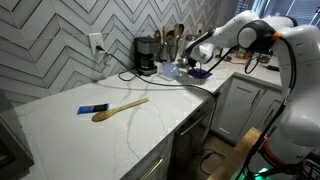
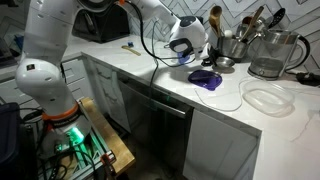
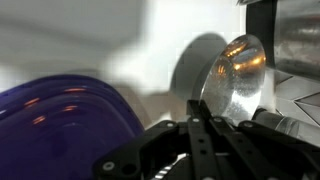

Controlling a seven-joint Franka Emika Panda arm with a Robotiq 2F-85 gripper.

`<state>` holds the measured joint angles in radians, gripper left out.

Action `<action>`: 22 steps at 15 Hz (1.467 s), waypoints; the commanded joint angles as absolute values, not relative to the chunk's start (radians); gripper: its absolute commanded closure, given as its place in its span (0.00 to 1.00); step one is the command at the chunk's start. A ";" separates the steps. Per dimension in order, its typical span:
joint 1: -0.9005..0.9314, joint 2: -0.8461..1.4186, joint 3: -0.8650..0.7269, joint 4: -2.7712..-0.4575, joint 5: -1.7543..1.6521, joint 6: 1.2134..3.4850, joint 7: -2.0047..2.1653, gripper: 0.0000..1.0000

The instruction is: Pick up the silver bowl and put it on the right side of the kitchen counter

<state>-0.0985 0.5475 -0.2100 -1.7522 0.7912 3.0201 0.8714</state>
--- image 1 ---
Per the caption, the stainless dishwasher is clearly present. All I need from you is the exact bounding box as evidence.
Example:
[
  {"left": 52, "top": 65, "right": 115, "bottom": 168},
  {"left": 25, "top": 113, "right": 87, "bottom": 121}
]
[{"left": 168, "top": 96, "right": 218, "bottom": 180}]

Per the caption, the black floor cable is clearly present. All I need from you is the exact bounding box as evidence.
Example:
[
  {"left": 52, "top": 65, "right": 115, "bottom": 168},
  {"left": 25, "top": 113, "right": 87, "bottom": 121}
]
[{"left": 199, "top": 148, "right": 227, "bottom": 177}]

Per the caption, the wooden spoon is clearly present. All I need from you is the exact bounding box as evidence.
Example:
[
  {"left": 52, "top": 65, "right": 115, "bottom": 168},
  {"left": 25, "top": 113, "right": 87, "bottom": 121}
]
[{"left": 91, "top": 97, "right": 150, "bottom": 123}]

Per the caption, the wooden cart top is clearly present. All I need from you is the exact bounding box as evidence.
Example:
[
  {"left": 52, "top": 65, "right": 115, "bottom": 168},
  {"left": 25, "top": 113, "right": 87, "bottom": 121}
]
[{"left": 208, "top": 126, "right": 264, "bottom": 180}]

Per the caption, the grey utensil holder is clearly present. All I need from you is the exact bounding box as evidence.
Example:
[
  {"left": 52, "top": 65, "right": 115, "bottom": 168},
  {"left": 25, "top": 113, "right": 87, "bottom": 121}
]
[{"left": 159, "top": 43, "right": 179, "bottom": 63}]

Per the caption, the translucent blue plastic container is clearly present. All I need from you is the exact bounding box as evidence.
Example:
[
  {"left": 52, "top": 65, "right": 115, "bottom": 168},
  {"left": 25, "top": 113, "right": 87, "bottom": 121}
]
[{"left": 159, "top": 61, "right": 181, "bottom": 82}]

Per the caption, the grey drawer with brass handle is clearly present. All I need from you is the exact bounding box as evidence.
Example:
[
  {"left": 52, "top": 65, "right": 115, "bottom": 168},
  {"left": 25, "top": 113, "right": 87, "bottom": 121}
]
[{"left": 119, "top": 133, "right": 176, "bottom": 180}]

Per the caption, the orange printed container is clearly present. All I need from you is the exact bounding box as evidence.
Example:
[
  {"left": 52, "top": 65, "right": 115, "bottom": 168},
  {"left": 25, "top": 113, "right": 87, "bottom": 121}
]
[{"left": 235, "top": 46, "right": 250, "bottom": 61}]

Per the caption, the grey countertop appliance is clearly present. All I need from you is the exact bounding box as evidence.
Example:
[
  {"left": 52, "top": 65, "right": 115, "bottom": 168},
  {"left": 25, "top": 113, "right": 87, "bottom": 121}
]
[{"left": 0, "top": 89, "right": 35, "bottom": 180}]

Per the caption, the black power cable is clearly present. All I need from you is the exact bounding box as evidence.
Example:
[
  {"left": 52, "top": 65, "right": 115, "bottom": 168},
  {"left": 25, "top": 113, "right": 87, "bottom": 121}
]
[{"left": 95, "top": 44, "right": 222, "bottom": 101}]

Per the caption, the wooden kitchen utensil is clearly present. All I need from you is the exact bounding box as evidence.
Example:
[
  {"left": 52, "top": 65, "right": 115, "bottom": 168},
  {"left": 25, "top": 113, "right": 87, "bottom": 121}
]
[{"left": 172, "top": 23, "right": 181, "bottom": 48}]

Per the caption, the dark ladle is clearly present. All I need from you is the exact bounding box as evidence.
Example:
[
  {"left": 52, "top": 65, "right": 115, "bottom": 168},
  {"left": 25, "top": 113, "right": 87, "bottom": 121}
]
[{"left": 178, "top": 23, "right": 185, "bottom": 43}]

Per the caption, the grey cabinet door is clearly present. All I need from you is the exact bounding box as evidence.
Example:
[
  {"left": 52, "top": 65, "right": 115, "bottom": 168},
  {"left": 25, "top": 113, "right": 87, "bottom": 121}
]
[
  {"left": 211, "top": 77, "right": 266, "bottom": 143},
  {"left": 238, "top": 89, "right": 284, "bottom": 141}
]

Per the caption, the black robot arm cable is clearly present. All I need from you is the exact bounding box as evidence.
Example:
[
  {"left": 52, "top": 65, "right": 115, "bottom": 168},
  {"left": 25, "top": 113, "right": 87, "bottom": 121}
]
[{"left": 203, "top": 33, "right": 298, "bottom": 178}]

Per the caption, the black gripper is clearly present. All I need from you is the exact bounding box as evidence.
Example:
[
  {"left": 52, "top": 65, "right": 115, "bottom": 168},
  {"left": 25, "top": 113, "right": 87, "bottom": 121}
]
[{"left": 187, "top": 54, "right": 202, "bottom": 73}]

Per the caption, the white wall outlet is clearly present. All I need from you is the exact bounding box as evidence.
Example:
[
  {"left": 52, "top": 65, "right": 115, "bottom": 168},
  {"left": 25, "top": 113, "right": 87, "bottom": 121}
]
[{"left": 88, "top": 32, "right": 106, "bottom": 55}]

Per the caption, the black drip coffee maker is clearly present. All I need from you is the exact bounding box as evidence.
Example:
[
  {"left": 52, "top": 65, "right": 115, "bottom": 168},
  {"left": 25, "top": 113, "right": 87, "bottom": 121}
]
[{"left": 133, "top": 36, "right": 161, "bottom": 77}]

